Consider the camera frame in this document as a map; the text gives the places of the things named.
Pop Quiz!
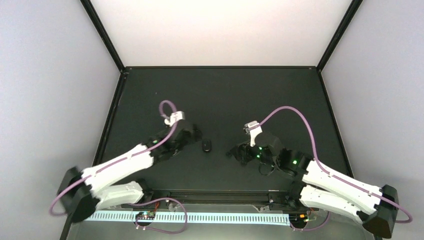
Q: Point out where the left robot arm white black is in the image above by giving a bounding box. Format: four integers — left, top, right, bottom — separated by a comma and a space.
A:
55, 119, 202, 223

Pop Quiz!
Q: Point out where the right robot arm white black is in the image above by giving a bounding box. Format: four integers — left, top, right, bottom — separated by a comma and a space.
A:
226, 132, 399, 239

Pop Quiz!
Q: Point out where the right circuit board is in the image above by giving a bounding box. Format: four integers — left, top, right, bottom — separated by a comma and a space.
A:
289, 214, 317, 223

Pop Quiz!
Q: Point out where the circuit board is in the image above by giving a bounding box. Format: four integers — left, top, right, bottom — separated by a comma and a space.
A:
135, 211, 156, 221
289, 214, 317, 223

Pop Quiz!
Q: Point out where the left circuit board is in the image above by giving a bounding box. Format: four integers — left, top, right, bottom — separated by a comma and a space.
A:
135, 211, 156, 221

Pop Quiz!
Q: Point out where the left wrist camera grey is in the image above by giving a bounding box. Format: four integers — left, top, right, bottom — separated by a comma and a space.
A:
164, 111, 185, 127

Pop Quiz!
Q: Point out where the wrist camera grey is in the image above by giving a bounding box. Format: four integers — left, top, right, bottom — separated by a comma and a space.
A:
243, 120, 263, 147
164, 111, 185, 127

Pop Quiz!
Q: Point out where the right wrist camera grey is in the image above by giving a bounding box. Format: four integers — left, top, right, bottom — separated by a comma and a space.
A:
243, 120, 263, 147

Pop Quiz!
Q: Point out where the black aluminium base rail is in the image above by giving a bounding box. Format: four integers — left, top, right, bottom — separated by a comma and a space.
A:
138, 189, 310, 214

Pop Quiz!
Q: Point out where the white slotted cable duct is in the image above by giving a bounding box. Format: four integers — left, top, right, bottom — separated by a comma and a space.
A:
86, 210, 290, 226

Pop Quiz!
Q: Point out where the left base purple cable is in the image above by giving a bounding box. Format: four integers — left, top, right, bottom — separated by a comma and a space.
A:
127, 197, 189, 235

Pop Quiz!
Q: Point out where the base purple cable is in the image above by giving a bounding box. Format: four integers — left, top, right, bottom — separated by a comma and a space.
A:
127, 197, 189, 235
289, 211, 332, 232

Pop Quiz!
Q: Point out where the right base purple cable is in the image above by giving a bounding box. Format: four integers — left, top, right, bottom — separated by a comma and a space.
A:
289, 211, 332, 232

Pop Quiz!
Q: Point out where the black frame post left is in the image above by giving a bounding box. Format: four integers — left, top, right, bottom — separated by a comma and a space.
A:
80, 0, 125, 73

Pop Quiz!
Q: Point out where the black frame post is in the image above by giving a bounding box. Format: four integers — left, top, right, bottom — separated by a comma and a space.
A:
80, 0, 125, 73
316, 0, 363, 73

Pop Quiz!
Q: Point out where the black frame post right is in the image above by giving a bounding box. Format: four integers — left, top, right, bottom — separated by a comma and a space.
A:
316, 0, 363, 73

